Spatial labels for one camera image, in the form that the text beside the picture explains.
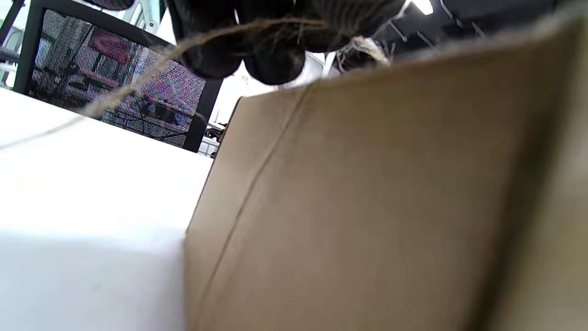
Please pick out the ceiling light strip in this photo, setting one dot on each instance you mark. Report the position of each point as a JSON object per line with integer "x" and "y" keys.
{"x": 422, "y": 5}

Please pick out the person's left hand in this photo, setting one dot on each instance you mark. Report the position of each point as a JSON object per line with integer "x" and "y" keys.
{"x": 275, "y": 32}

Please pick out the brown cardboard box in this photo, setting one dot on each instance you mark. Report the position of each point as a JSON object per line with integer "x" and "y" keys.
{"x": 390, "y": 207}

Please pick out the black mesh office chair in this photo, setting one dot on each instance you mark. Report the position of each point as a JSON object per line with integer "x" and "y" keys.
{"x": 119, "y": 78}

